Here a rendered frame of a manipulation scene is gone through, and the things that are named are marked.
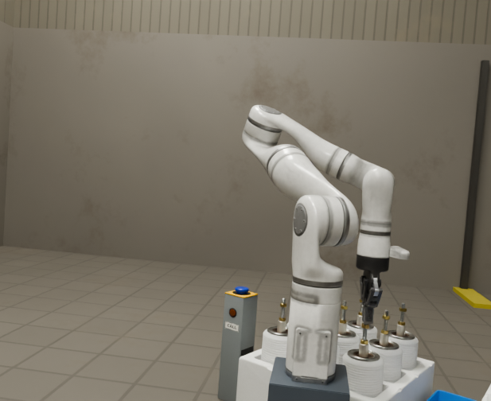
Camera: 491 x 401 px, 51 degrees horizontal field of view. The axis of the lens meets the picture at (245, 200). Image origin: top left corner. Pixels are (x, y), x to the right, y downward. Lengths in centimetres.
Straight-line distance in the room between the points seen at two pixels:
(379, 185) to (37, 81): 325
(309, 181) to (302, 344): 32
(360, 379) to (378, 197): 42
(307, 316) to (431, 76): 285
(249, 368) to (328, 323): 49
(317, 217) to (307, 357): 25
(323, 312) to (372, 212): 35
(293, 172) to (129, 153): 277
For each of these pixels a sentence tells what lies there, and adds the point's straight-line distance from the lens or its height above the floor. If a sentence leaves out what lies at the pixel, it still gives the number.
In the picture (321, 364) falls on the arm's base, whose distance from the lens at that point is 96.
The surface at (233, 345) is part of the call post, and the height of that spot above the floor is 17.
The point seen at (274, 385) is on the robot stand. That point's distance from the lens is 95.
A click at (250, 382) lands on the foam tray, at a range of 141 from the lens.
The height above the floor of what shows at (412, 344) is 24.
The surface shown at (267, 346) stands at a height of 22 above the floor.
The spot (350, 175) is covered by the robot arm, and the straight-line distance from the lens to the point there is 122.
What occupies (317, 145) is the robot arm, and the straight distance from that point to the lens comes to 123.
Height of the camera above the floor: 66
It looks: 3 degrees down
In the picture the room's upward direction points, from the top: 4 degrees clockwise
